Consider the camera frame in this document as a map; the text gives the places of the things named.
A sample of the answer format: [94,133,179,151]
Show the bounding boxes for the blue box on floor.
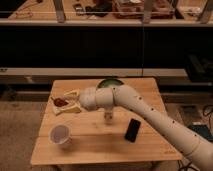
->
[188,125,213,143]

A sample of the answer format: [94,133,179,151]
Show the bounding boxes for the black smartphone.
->
[124,119,141,142]

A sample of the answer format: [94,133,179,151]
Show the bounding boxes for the beige sponge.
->
[52,105,62,116]

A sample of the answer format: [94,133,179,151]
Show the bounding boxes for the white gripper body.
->
[79,87,114,111]

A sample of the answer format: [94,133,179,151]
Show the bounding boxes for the green plate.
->
[98,78,123,88]

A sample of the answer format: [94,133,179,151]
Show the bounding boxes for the small clear bottle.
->
[104,108,113,125]

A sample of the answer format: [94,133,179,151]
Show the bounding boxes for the wooden table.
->
[30,77,183,171]

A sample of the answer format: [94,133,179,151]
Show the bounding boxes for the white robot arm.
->
[53,84,213,171]

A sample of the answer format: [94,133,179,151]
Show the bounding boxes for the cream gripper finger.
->
[64,90,80,100]
[60,103,81,113]

